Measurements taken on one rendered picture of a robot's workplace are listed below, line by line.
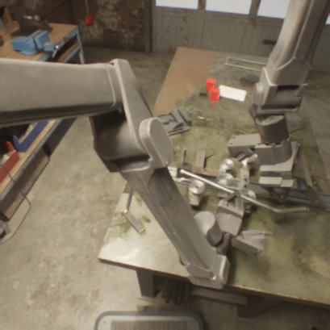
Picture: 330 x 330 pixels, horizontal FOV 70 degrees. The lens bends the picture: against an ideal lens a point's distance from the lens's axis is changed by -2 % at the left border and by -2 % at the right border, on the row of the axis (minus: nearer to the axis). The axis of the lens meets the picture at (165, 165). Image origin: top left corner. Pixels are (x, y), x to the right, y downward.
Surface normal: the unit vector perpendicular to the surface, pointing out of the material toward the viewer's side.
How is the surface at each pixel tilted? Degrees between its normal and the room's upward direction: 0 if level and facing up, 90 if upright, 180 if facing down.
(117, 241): 0
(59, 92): 64
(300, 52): 95
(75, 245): 0
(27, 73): 58
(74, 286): 0
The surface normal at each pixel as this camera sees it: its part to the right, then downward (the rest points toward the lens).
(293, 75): -0.05, 0.81
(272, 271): 0.02, -0.65
